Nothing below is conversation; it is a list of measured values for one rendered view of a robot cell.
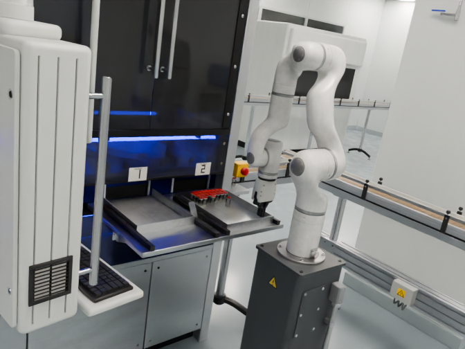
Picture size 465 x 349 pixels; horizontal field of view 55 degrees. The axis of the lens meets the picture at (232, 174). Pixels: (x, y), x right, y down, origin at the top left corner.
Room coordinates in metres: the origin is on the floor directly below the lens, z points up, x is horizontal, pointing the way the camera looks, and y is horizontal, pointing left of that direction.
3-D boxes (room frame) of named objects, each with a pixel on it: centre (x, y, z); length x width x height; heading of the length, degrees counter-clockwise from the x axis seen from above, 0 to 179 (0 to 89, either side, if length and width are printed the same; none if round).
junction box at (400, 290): (2.11, -0.98, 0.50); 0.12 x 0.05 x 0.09; 42
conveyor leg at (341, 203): (2.55, -0.67, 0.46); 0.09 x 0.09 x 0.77; 42
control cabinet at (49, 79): (1.19, 0.62, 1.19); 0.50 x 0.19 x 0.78; 49
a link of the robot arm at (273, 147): (1.81, -0.14, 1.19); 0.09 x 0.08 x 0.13; 131
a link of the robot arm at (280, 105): (1.78, -0.12, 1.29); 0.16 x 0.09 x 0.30; 131
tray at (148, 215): (1.73, 0.33, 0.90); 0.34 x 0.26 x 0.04; 42
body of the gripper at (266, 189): (1.81, -0.15, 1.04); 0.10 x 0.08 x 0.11; 132
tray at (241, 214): (1.87, 0.00, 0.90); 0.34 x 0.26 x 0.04; 42
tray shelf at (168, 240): (1.79, 0.16, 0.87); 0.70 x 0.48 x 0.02; 132
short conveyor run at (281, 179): (2.51, -0.14, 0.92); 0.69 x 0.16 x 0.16; 132
